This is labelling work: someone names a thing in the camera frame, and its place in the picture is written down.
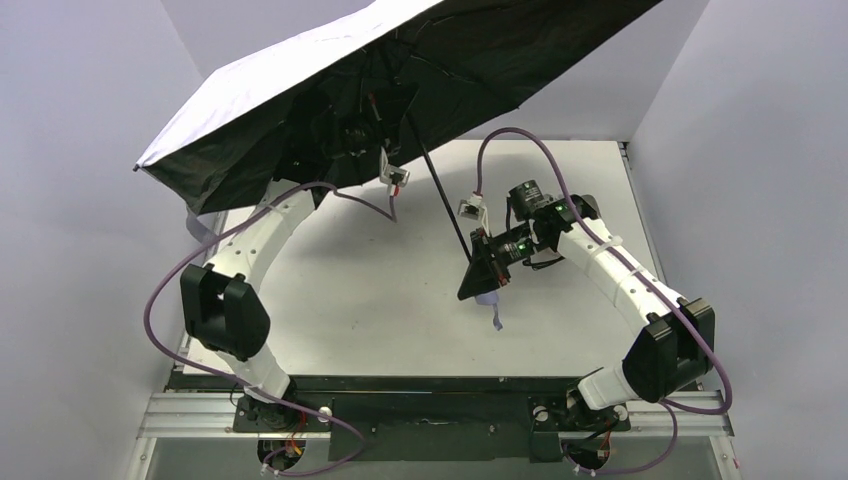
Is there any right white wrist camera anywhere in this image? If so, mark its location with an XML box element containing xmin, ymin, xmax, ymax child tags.
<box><xmin>458</xmin><ymin>192</ymin><xmax>490</xmax><ymax>234</ymax></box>

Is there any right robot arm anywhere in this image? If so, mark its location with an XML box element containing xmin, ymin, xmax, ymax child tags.
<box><xmin>457</xmin><ymin>180</ymin><xmax>715</xmax><ymax>411</ymax></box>

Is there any purple cable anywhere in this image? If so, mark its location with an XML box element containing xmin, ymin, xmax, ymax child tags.
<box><xmin>473</xmin><ymin>127</ymin><xmax>734</xmax><ymax>477</ymax></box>
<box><xmin>143</xmin><ymin>182</ymin><xmax>400</xmax><ymax>478</ymax></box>

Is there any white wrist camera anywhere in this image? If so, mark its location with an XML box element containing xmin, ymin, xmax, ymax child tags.
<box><xmin>458</xmin><ymin>192</ymin><xmax>490</xmax><ymax>234</ymax></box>
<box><xmin>378</xmin><ymin>147</ymin><xmax>410</xmax><ymax>198</ymax></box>

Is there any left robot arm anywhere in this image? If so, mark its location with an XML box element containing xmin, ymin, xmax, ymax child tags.
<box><xmin>179</xmin><ymin>180</ymin><xmax>317</xmax><ymax>404</ymax></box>

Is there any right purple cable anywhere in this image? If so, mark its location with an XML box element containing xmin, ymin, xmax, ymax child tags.
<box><xmin>473</xmin><ymin>127</ymin><xmax>734</xmax><ymax>477</ymax></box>

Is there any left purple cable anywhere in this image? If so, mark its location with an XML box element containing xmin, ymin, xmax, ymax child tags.
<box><xmin>143</xmin><ymin>182</ymin><xmax>400</xmax><ymax>478</ymax></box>

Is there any lilac umbrella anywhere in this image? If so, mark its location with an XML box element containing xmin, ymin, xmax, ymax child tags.
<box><xmin>132</xmin><ymin>0</ymin><xmax>665</xmax><ymax>333</ymax></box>

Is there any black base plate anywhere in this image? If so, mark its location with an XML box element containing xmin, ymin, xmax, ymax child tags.
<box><xmin>166</xmin><ymin>373</ymin><xmax>682</xmax><ymax>470</ymax></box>

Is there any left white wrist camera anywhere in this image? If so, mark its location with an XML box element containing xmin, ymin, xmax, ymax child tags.
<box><xmin>378</xmin><ymin>147</ymin><xmax>410</xmax><ymax>198</ymax></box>

